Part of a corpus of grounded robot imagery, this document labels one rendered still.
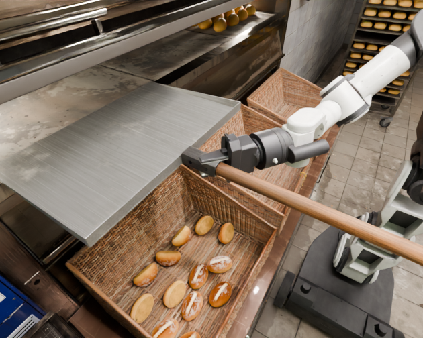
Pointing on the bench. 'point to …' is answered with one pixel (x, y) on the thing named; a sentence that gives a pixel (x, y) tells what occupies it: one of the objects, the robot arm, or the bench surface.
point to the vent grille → (24, 327)
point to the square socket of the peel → (191, 153)
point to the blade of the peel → (113, 156)
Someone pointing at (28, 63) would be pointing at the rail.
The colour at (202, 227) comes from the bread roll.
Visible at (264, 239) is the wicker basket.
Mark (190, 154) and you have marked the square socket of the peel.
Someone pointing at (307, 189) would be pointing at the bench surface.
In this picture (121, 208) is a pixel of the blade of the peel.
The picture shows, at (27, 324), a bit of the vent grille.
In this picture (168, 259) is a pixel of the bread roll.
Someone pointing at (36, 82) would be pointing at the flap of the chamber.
